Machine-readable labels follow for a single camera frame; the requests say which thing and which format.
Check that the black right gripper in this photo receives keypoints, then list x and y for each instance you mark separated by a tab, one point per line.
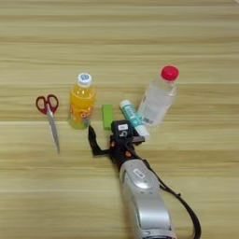
123	154

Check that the green rectangular block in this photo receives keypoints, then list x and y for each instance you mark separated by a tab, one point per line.
107	116

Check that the orange juice bottle white cap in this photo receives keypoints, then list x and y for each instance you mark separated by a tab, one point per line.
81	102

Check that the teal white glue stick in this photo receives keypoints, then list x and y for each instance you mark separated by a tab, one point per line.
133	116

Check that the clear bottle red cap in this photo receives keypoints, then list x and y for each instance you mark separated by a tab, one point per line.
157	99

